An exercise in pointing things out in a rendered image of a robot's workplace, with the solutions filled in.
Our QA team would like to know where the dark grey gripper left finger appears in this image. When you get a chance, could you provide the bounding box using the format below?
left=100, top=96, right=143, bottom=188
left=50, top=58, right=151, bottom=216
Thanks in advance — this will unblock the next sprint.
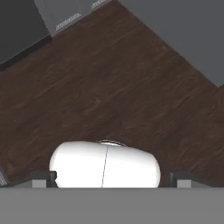
left=10, top=170, right=58, bottom=189

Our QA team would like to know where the black appliance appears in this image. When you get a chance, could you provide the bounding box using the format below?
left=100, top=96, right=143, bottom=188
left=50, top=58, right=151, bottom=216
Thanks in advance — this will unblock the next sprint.
left=0, top=0, right=53, bottom=72

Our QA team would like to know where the grey cupboard run with handles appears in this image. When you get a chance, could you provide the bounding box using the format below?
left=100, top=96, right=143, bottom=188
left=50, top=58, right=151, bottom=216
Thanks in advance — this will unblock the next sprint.
left=33, top=0, right=118, bottom=38

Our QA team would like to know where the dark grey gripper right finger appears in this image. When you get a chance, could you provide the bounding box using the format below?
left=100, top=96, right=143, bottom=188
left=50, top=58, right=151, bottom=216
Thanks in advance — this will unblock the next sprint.
left=168, top=171, right=214, bottom=189

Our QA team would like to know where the plain grey counter unit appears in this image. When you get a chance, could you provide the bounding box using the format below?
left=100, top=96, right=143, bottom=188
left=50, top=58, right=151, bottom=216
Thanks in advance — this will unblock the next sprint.
left=116, top=0, right=224, bottom=88

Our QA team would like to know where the white rounded capsule-shaped object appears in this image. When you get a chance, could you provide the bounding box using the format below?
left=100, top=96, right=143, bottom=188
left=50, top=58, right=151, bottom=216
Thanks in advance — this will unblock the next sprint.
left=48, top=139, right=162, bottom=189

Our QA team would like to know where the small grey ribbed fitting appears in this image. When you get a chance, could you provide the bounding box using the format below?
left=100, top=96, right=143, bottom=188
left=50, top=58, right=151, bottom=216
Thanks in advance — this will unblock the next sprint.
left=0, top=171, right=8, bottom=187

